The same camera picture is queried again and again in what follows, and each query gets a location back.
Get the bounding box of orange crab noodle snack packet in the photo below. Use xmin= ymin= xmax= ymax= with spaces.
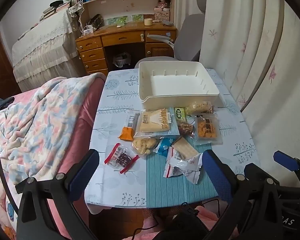
xmin=191 ymin=113 xmax=222 ymax=145

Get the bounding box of brown cracker packet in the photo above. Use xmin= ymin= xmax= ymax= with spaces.
xmin=172 ymin=137 xmax=199 ymax=160

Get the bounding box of white red snack packet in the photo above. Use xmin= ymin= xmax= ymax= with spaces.
xmin=163 ymin=147 xmax=203 ymax=184

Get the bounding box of red edged dark plum packet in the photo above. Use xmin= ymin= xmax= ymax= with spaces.
xmin=104 ymin=143 xmax=139 ymax=174

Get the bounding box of blue snowflake snack packet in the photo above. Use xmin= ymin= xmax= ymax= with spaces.
xmin=153 ymin=138 xmax=176 ymax=157

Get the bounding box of green candy packet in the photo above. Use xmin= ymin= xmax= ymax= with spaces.
xmin=174 ymin=107 xmax=186 ymax=122

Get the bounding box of orange grey snack bar packet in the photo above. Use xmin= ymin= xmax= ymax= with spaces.
xmin=118 ymin=113 xmax=139 ymax=141

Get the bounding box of pale crumbly cookie packet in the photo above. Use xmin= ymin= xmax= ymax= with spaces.
xmin=132 ymin=137 xmax=159 ymax=157

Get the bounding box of large beige cake packet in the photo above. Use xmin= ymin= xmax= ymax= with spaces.
xmin=134 ymin=107 xmax=180 ymax=139

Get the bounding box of mixed nuts clear packet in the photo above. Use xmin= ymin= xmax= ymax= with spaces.
xmin=178 ymin=121 xmax=194 ymax=137

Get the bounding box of floral pastel blanket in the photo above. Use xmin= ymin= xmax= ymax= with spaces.
xmin=0 ymin=73 xmax=106 ymax=239

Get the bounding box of patterned light blue tablecloth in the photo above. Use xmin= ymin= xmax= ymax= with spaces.
xmin=84 ymin=69 xmax=260 ymax=214

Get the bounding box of white floral curtain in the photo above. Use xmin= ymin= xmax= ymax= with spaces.
xmin=173 ymin=0 xmax=300 ymax=188

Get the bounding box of brown wooden door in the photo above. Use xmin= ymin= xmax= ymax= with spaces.
xmin=0 ymin=37 xmax=21 ymax=99

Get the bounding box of white plastic storage bin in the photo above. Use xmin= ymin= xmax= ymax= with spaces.
xmin=139 ymin=61 xmax=219 ymax=110

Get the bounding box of grey office chair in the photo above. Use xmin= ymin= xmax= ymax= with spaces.
xmin=135 ymin=0 xmax=206 ymax=68

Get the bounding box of lace covered cabinet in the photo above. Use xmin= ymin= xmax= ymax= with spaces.
xmin=12 ymin=9 xmax=86 ymax=92

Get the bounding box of black trash bag bin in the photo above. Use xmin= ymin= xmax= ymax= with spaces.
xmin=113 ymin=52 xmax=131 ymax=68

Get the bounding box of wooden desk with drawers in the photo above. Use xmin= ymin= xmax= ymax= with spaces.
xmin=76 ymin=22 xmax=178 ymax=75

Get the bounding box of beige tape roll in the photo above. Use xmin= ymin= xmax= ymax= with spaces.
xmin=144 ymin=18 xmax=153 ymax=26

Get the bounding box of doll on desk shelf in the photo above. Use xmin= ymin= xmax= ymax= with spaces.
xmin=154 ymin=0 xmax=171 ymax=12

